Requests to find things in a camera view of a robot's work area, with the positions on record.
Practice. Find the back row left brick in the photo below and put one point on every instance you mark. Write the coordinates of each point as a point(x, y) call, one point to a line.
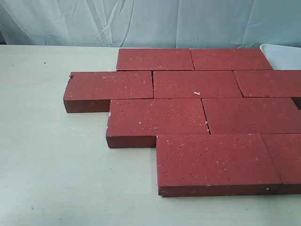
point(154, 59)

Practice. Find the front row large brick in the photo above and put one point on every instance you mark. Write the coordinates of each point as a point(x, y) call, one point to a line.
point(214, 165)

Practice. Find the back row right brick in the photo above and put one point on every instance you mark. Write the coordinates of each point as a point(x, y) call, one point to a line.
point(229, 59)

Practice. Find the second row right brick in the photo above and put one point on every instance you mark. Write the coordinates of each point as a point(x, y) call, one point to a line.
point(270, 83)

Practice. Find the third row red brick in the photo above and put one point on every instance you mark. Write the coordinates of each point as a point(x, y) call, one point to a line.
point(265, 115)

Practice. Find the front row right brick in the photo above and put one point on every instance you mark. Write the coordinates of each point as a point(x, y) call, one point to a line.
point(285, 151)

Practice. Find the pale blue backdrop cloth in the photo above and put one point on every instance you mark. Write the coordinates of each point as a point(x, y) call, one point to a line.
point(151, 23)

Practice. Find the white plastic tray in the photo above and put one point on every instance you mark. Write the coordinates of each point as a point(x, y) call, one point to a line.
point(282, 57)

